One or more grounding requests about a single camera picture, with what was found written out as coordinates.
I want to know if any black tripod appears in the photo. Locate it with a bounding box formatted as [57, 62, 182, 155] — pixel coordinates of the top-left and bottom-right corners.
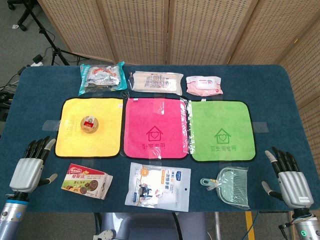
[22, 0, 78, 66]

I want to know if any crinkled clear tape strip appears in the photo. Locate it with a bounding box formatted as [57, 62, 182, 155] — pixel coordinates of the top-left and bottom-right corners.
[179, 98, 195, 155]

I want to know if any red and white cookie box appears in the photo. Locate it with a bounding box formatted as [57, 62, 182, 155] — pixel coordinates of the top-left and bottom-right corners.
[60, 163, 114, 201]

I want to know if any clear pack of white sticks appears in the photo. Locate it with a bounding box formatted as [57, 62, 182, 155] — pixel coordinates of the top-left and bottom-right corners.
[128, 70, 184, 96]

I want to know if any yellow cloth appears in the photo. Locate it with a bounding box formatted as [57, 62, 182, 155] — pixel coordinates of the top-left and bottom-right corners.
[54, 97, 125, 159]

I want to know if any disposable gloves bag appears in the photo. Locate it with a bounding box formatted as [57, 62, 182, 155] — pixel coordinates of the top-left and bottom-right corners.
[124, 162, 192, 213]

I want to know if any round metal tin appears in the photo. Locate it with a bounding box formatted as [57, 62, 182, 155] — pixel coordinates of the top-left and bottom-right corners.
[79, 115, 100, 133]

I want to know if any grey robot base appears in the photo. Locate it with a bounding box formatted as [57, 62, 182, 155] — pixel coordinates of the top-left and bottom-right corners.
[93, 211, 210, 240]

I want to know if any blue table cover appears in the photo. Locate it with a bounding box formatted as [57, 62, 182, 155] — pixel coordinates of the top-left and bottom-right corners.
[0, 64, 304, 213]

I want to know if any wooden folding screen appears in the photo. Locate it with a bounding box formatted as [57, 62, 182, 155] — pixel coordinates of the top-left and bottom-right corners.
[37, 0, 320, 176]

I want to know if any teal snack bag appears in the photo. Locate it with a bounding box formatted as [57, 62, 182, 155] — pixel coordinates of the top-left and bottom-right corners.
[78, 61, 128, 97]

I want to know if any pink cloth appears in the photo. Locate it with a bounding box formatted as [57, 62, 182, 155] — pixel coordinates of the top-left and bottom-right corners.
[123, 97, 189, 160]

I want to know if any black office chair base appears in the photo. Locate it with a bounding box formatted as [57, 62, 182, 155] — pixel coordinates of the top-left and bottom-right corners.
[7, 0, 28, 32]

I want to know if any pink wet wipes pack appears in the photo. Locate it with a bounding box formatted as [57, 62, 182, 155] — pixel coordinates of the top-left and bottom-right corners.
[185, 75, 224, 97]

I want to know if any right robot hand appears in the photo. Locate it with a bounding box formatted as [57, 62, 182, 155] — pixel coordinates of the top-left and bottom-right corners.
[261, 146, 315, 209]

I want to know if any green cloth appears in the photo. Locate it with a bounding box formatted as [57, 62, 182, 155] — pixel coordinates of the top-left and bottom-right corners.
[187, 100, 257, 162]

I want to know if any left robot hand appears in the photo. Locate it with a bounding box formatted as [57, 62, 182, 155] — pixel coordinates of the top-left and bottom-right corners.
[9, 136, 58, 194]

